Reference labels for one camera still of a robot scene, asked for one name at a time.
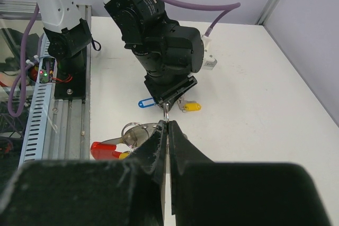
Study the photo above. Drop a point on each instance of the yellow tag key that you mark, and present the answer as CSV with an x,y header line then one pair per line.
x,y
188,106
123,155

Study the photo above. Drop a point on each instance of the blue tag key upper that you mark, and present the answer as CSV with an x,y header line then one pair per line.
x,y
145,103

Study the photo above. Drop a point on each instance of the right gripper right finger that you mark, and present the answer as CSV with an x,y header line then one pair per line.
x,y
205,192

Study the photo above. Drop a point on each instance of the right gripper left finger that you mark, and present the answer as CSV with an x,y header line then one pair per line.
x,y
88,192

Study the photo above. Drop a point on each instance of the aluminium front rail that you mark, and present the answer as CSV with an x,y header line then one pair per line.
x,y
67,132

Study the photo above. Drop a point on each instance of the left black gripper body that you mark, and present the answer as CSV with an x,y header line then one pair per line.
x,y
171,92

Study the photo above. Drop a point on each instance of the red handled metal keyring holder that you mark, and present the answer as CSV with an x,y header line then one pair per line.
x,y
133,135

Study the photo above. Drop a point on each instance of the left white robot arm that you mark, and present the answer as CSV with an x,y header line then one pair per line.
x,y
170,53

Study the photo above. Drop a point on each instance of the slotted cable duct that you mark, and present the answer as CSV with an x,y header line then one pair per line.
x,y
32,148

